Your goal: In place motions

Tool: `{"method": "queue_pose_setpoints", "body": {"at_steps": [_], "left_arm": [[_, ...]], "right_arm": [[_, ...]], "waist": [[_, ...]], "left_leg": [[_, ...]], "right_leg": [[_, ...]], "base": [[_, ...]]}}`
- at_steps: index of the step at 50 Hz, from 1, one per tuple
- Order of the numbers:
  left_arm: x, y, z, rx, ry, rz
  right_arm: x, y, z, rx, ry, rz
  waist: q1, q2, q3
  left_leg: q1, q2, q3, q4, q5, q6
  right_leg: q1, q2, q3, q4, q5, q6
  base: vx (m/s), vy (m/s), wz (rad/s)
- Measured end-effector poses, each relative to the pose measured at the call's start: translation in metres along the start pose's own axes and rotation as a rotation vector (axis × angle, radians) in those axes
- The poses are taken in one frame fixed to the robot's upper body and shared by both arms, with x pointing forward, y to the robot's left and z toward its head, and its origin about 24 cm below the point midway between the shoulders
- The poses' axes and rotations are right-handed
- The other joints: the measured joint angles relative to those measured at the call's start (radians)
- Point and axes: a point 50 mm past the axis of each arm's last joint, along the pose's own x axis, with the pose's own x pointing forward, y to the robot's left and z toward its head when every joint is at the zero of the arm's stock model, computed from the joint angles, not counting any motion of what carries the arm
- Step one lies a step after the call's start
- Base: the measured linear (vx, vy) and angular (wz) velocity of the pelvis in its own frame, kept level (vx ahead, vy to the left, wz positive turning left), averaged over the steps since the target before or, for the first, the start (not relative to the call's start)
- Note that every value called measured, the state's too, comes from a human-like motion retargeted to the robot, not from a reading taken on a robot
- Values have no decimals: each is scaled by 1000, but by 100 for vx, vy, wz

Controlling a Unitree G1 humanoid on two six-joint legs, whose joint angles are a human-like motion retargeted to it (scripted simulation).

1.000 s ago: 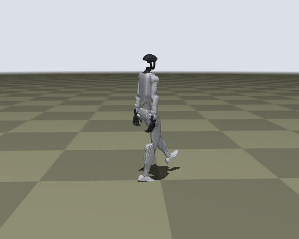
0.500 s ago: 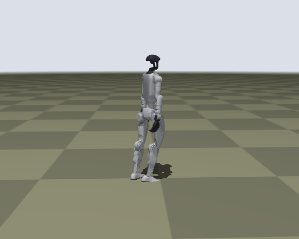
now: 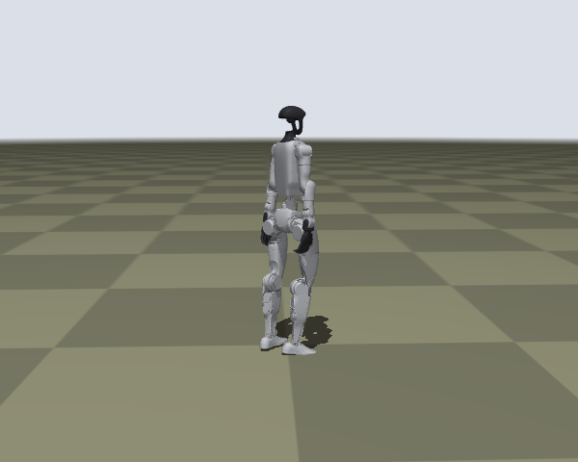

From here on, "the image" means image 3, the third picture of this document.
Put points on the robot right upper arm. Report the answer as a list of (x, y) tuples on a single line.
[(303, 153)]

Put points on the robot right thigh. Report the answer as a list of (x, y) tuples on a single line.
[(309, 259)]

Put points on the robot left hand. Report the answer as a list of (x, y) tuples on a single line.
[(263, 235)]

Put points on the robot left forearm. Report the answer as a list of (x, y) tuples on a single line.
[(270, 206)]

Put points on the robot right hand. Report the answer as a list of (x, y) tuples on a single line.
[(306, 240)]

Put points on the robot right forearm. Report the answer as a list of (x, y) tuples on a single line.
[(308, 204)]

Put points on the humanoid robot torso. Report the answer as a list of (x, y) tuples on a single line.
[(287, 183)]

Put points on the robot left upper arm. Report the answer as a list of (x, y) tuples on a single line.
[(272, 183)]

